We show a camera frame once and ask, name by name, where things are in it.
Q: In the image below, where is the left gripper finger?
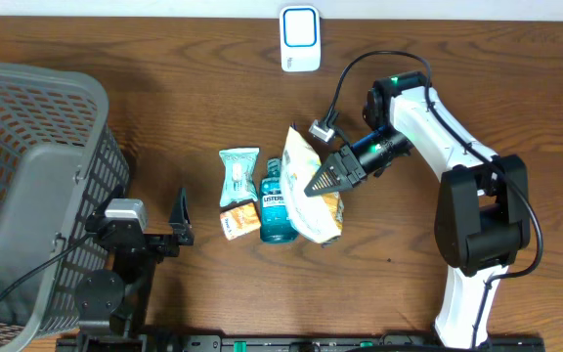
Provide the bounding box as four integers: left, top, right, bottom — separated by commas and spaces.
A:
168, 188, 194, 238
93, 185, 124, 218

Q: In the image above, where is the mint green wipes pack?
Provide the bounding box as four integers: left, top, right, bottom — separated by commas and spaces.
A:
219, 147, 260, 207

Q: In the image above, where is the white barcode scanner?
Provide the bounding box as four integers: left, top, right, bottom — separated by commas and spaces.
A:
279, 5, 322, 72

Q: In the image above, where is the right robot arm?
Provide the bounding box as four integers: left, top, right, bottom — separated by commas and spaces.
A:
304, 71, 530, 349

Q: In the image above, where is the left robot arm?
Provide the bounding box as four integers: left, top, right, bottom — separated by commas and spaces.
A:
57, 186, 195, 351

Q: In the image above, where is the grey plastic basket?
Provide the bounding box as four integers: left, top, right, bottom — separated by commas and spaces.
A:
0, 64, 129, 351

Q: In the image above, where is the teal Listerine mouthwash bottle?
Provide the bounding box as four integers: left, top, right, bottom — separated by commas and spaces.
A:
259, 157, 298, 244

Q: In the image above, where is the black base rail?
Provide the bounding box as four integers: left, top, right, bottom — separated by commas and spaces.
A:
55, 333, 547, 352

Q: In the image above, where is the yellow snack bag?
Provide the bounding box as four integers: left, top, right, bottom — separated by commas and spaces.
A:
279, 125, 346, 245

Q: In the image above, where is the small orange packet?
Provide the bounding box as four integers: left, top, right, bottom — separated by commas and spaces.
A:
220, 202, 261, 241

